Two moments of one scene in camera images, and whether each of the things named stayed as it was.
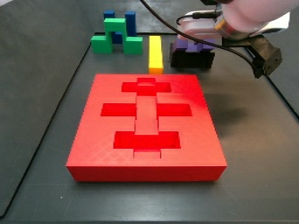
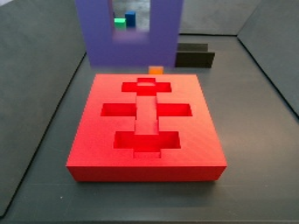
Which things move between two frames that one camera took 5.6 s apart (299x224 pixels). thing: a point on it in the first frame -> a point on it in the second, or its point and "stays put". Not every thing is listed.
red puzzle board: [146, 130] stays put
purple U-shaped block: [193, 45] -> [132, 49]
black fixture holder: [192, 60] stays put
